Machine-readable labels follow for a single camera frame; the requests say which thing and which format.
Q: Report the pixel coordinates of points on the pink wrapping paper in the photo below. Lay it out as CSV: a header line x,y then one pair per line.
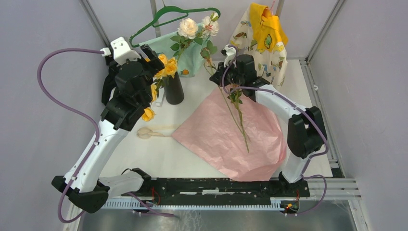
x,y
250,147

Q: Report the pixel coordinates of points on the beige printed ribbon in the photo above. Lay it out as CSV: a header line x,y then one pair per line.
x,y
155,131

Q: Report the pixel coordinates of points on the pink peach flower stem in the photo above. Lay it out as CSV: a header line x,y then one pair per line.
x,y
235,97

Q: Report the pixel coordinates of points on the black cylindrical vase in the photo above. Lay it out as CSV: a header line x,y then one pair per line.
x,y
173,89

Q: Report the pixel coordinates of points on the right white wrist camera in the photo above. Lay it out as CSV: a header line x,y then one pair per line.
x,y
230,53

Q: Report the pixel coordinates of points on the green cartoon cloth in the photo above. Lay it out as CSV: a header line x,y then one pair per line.
x,y
189,62

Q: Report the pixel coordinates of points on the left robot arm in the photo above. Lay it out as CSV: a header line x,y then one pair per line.
x,y
82,184

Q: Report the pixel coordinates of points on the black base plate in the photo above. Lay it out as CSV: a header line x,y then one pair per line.
x,y
218,191

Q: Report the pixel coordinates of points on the cream pink rose stem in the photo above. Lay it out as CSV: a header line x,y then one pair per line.
x,y
189,31

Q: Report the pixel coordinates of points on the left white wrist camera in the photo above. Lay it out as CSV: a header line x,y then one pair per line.
x,y
121,51

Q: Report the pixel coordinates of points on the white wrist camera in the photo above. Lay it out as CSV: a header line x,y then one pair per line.
x,y
230,53
121,51

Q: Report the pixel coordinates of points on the yellow rose stem bunch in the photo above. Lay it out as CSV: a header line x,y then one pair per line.
x,y
163,76

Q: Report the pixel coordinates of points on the green clothes hanger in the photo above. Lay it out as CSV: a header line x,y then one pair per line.
x,y
169,9

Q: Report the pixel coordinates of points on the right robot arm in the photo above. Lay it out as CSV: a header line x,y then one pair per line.
x,y
306,133

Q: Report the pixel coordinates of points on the black cloth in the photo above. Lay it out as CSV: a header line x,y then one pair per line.
x,y
109,82

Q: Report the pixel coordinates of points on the yellow cartoon child jacket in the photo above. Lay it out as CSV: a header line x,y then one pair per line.
x,y
259,33

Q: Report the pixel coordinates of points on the white slotted cable duct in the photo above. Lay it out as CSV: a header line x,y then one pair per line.
x,y
321,191

